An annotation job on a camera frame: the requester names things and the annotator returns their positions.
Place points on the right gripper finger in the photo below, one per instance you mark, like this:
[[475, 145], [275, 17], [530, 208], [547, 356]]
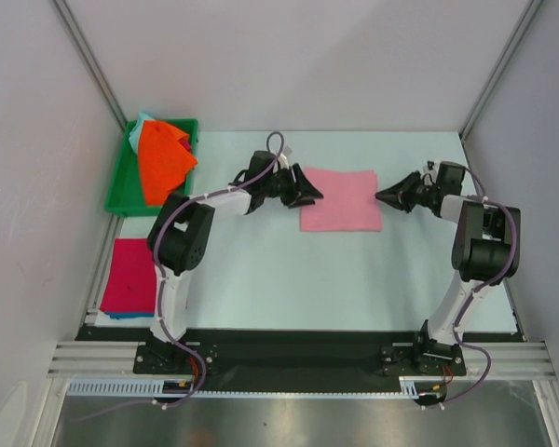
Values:
[[401, 191], [396, 204]]

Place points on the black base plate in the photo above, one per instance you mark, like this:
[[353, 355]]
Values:
[[288, 361]]

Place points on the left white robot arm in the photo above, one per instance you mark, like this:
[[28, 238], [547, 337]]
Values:
[[179, 237]]

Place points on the light blue t shirt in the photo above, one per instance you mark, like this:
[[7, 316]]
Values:
[[136, 132]]

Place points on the slotted cable duct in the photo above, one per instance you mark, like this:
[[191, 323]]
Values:
[[176, 388]]

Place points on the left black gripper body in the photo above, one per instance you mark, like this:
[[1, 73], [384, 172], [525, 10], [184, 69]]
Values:
[[280, 186]]

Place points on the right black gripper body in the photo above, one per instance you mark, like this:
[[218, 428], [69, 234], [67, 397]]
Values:
[[413, 191]]

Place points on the folded magenta t shirt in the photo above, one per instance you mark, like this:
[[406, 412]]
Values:
[[132, 281]]

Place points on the pink t shirt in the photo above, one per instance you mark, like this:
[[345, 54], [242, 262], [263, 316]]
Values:
[[348, 203]]

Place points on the aluminium frame rail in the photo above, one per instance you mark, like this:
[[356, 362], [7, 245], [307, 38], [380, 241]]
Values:
[[509, 361]]

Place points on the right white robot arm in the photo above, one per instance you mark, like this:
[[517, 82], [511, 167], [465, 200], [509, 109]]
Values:
[[486, 247]]

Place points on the folded blue t shirt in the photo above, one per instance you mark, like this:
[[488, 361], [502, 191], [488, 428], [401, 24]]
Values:
[[128, 315]]

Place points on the orange t shirt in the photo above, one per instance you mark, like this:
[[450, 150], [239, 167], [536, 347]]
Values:
[[163, 163]]

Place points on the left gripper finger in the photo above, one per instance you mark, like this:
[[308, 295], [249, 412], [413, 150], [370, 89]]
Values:
[[306, 191], [301, 201]]

